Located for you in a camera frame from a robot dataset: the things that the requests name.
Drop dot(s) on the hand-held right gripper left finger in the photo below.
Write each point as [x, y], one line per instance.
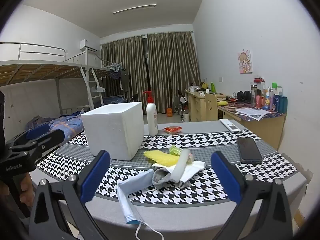
[96, 177]

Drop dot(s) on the pink cartoon wall poster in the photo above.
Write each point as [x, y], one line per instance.
[245, 61]

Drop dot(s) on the black smartphone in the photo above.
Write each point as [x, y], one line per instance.
[248, 150]

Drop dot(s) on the black tripod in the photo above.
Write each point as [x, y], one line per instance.
[182, 100]

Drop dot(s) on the white metal bunk bed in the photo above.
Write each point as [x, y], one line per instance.
[82, 57]
[37, 67]

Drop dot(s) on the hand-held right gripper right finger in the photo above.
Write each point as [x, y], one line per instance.
[225, 177]

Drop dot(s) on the blue plaid quilt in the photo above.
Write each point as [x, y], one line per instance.
[65, 125]

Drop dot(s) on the ceiling tube light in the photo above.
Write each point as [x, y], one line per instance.
[135, 8]

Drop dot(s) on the white clothes hanger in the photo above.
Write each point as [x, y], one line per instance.
[98, 88]

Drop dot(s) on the metal pot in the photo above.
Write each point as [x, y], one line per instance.
[193, 88]

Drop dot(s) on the wooden smiley chair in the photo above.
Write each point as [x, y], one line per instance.
[211, 107]

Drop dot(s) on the black folding chair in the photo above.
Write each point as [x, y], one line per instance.
[132, 98]

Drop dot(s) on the row of toiletry bottles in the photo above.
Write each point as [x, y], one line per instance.
[275, 102]

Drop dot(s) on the blue plaid mattress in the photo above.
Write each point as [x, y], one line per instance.
[115, 99]

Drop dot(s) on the blue face mask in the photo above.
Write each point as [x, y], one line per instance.
[132, 182]

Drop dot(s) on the brown curtain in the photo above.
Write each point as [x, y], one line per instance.
[175, 72]
[132, 67]

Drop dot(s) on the red snack packet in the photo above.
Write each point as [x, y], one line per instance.
[172, 129]

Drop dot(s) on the white air conditioner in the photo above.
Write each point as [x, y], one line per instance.
[87, 45]

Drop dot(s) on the orange container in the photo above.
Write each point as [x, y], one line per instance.
[169, 112]

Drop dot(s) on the printed paper sheets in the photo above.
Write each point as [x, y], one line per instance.
[252, 112]

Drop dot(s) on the white foam sheet roll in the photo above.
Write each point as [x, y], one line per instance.
[182, 166]

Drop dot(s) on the houndstooth tablecloth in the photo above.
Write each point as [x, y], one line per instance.
[200, 140]

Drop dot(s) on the white lotion pump bottle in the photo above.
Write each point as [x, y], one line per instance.
[151, 117]

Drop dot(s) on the dark hanging clothes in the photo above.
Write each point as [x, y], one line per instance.
[122, 80]

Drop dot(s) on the white paper tissue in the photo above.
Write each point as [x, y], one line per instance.
[193, 168]

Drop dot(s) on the white remote control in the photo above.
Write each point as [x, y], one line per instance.
[231, 126]

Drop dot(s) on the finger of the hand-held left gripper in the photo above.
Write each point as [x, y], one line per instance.
[52, 138]
[37, 130]

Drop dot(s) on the person's left hand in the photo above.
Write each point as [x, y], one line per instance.
[26, 190]

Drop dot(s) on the yellow foam fruit net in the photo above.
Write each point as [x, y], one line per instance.
[162, 158]

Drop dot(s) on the green floral tissue packet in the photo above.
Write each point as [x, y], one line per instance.
[175, 150]

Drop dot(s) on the dark printed desk mat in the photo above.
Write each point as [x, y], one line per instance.
[275, 115]

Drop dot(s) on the white foam box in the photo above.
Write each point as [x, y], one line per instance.
[112, 130]

